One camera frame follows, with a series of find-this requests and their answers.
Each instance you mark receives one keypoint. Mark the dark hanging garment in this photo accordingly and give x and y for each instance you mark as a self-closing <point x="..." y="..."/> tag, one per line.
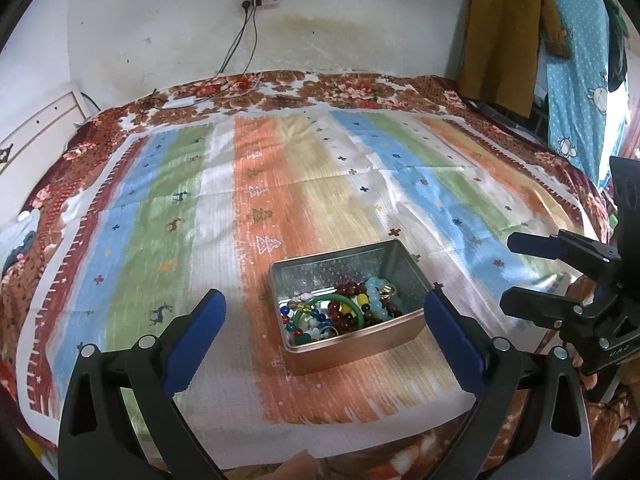
<point x="619" y="50"/>

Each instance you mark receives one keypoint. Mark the blue rabbit-print cloth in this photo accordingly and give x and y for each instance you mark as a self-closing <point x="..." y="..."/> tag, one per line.
<point x="575" y="85"/>

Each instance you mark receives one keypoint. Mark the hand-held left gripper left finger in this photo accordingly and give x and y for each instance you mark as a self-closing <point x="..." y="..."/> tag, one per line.
<point x="197" y="342"/>

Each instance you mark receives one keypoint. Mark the green jade bangle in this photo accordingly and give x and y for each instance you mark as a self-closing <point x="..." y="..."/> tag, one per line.
<point x="299" y="327"/>

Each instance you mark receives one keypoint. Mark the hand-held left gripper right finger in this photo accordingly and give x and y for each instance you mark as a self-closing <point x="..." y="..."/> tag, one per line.
<point x="455" y="347"/>

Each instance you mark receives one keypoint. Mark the rose gold tin box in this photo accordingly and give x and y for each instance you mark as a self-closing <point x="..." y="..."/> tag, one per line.
<point x="350" y="352"/>

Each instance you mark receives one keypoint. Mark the white drawer cabinet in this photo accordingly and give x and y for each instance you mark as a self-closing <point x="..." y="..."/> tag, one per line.
<point x="45" y="120"/>

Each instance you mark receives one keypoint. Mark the striped colourful blanket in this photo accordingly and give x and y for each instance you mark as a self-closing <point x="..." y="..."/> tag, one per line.
<point x="300" y="185"/>

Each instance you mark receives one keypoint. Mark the brown hanging coat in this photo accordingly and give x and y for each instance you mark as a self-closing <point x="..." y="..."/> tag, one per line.
<point x="500" y="35"/>

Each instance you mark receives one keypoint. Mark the person's left hand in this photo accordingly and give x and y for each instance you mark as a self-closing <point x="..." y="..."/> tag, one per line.
<point x="285" y="470"/>

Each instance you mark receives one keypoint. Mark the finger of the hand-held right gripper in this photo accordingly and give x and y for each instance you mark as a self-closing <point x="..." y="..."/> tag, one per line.
<point x="560" y="249"/>
<point x="540" y="305"/>

